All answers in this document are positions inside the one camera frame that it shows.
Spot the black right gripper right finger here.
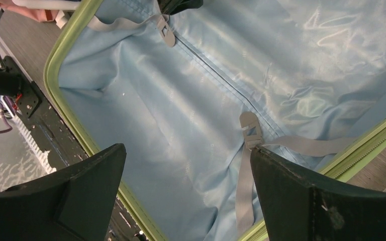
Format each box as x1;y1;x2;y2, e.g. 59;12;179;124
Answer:
250;147;386;240

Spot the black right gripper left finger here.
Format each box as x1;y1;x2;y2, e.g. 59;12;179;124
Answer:
0;144;127;240

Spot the green ribbed hard-shell suitcase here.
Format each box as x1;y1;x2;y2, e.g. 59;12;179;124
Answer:
44;1;386;240

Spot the pink cloth garment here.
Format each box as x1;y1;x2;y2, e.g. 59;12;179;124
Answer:
0;0;59;22

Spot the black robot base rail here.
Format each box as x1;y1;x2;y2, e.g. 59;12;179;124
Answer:
0;55;150;241

